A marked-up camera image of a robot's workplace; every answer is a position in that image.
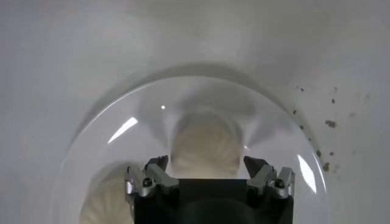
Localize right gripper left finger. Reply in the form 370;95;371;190
124;154;180;204

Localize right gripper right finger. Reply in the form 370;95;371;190
243;155;296;200

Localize white steamed baozi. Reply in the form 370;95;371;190
169;114;241;180
78;175;135;224

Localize white round plate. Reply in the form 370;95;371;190
50;75;333;224

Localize dark crumbs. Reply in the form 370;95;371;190
292;86;371;173

